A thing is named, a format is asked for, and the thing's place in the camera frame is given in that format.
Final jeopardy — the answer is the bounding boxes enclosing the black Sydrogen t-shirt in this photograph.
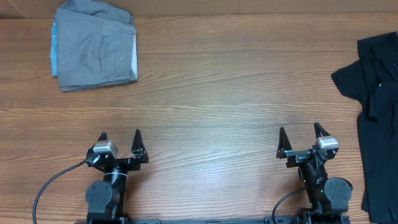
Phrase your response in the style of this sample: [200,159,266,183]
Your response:
[331,32,397,223]

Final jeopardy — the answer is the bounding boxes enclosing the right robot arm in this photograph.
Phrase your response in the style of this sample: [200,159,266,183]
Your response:
[271,122,353,224]

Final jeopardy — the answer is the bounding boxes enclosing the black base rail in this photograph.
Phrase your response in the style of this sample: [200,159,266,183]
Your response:
[76,215,351,224]

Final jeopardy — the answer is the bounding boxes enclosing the folded light blue garment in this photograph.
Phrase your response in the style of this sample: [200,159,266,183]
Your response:
[50,20,58,77]

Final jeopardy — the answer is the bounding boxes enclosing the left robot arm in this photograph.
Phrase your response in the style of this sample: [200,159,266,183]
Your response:
[85,129,149,224]

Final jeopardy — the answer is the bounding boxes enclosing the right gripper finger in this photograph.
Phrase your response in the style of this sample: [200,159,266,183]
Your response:
[313,122,330,139]
[276,127,293,159]

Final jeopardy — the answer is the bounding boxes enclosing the folded grey trousers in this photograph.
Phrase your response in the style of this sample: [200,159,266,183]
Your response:
[55,0,138,91]

